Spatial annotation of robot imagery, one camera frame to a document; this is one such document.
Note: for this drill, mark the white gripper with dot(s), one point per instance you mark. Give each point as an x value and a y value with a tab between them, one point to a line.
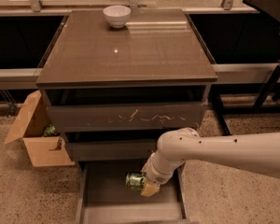
154	175

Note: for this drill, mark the green soda can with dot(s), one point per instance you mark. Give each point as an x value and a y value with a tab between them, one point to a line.
135	181

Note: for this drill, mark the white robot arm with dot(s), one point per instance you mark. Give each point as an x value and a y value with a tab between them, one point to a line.
256	153

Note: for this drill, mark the bottom grey drawer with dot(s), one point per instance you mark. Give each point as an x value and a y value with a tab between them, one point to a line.
105	199

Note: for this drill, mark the grey drawer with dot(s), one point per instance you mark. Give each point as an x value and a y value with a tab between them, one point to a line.
105	199
81	109
112	145

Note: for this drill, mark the middle grey drawer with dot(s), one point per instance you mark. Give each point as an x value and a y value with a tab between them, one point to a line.
112	145

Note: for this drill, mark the top grey drawer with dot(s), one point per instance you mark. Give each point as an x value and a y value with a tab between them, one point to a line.
81	109

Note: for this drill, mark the grey drawer cabinet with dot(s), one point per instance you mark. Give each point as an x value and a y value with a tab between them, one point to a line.
155	48

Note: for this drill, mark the cardboard box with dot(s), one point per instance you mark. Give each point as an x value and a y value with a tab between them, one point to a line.
29	126

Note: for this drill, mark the green item in box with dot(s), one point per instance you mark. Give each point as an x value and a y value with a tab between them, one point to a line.
50	131

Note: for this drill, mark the white ceramic bowl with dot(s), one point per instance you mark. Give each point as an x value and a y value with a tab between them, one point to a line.
117	16

